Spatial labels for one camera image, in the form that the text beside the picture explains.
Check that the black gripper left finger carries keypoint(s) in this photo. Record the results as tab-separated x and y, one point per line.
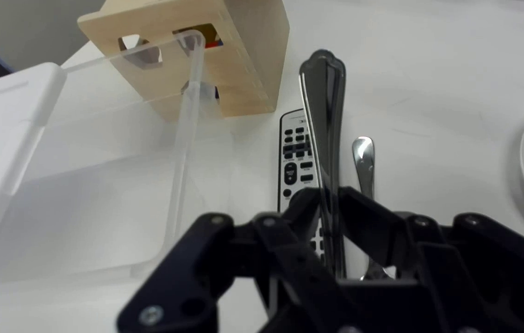
183	289

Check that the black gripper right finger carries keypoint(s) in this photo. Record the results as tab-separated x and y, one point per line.
472	271

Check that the black remote control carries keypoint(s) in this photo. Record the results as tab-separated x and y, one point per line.
294	158

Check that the silver metal spoon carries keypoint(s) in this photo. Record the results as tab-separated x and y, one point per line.
363	154

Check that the wooden shape sorter cube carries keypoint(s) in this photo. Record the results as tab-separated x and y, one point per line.
244	42

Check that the clear plastic storage bin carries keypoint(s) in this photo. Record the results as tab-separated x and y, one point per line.
90	156

